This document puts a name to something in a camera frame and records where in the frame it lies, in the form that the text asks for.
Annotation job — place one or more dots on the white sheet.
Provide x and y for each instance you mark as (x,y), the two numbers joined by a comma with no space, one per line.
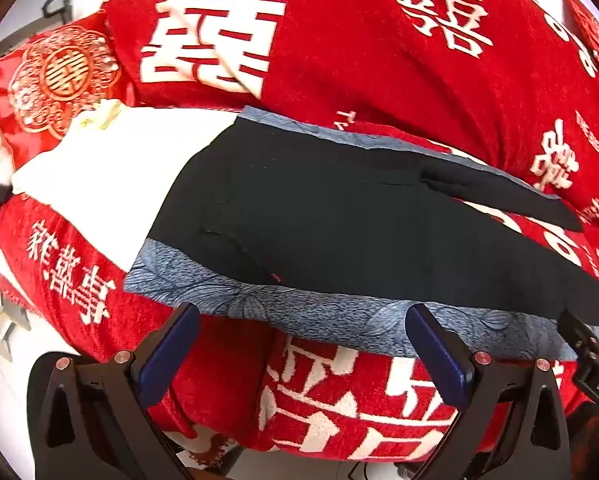
(104,185)

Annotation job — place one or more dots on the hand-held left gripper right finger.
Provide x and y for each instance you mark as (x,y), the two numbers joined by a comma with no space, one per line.
(442,360)

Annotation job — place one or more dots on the red blanket with white characters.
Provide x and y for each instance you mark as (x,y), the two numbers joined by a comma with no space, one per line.
(359,45)

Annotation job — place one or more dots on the pale yellow cloth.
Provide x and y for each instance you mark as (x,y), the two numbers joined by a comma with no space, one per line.
(102,115)

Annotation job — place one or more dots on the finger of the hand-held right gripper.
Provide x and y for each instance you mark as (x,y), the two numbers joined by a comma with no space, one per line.
(579,332)

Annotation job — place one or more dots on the small red patterned pillow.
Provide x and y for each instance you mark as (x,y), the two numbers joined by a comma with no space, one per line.
(597,35)

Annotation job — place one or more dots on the white furniture frame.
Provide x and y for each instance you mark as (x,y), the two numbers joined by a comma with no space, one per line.
(4,322)

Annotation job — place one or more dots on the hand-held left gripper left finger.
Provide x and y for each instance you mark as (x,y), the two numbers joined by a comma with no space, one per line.
(168,347)

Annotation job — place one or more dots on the red embroidered pillow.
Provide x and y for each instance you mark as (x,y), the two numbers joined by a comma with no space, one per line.
(59,75)

